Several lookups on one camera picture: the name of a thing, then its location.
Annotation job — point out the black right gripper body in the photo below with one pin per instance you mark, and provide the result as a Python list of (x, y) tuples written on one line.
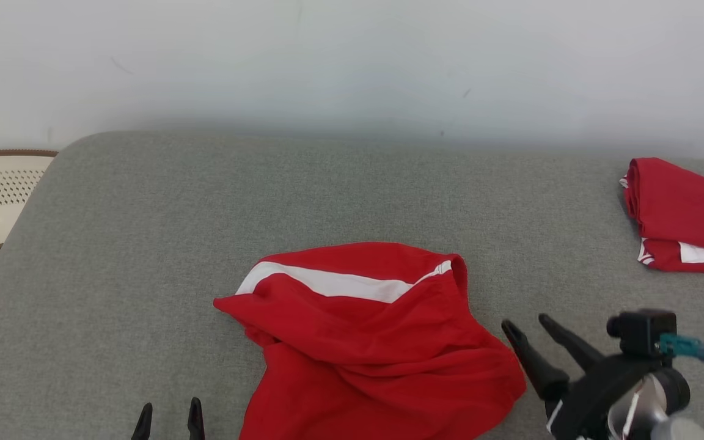
[(590, 397)]

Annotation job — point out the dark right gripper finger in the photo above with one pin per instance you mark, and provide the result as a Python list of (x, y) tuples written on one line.
[(541, 370), (575, 348)]

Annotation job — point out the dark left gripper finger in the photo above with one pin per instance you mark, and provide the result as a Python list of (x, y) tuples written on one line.
[(143, 425), (196, 425)]

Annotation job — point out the red shorts white stripe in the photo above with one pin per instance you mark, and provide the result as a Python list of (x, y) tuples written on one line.
[(376, 360)]

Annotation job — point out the red basketball jersey number 23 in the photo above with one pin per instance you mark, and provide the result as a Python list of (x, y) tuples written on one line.
[(688, 208)]

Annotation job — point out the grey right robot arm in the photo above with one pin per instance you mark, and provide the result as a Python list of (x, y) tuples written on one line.
[(673, 391)]

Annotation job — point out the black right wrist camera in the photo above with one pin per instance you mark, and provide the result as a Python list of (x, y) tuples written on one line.
[(642, 333)]

